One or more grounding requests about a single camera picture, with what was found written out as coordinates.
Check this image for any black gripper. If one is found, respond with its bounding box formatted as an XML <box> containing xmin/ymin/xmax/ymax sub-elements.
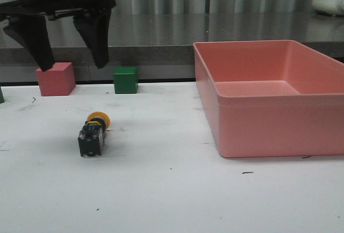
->
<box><xmin>1</xmin><ymin>0</ymin><xmax>116</xmax><ymax>71</ymax></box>

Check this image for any yellow push button switch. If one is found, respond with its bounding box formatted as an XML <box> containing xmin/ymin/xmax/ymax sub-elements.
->
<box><xmin>78</xmin><ymin>111</ymin><xmax>111</xmax><ymax>157</ymax></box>

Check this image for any pink cube block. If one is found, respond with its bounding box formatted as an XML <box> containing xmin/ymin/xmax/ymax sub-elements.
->
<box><xmin>35</xmin><ymin>62</ymin><xmax>76</xmax><ymax>96</ymax></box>

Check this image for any green cube block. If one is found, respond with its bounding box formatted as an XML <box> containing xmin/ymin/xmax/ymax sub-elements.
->
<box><xmin>113</xmin><ymin>67</ymin><xmax>138</xmax><ymax>94</ymax></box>

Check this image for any dark green block at edge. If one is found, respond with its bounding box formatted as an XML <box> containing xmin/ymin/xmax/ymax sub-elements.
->
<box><xmin>0</xmin><ymin>88</ymin><xmax>5</xmax><ymax>104</ymax></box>

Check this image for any grey stone counter shelf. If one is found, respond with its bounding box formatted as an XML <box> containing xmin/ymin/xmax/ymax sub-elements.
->
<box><xmin>0</xmin><ymin>12</ymin><xmax>344</xmax><ymax>83</ymax></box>

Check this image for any pink plastic bin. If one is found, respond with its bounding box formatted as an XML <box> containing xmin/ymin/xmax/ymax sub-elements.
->
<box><xmin>193</xmin><ymin>40</ymin><xmax>343</xmax><ymax>158</ymax></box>

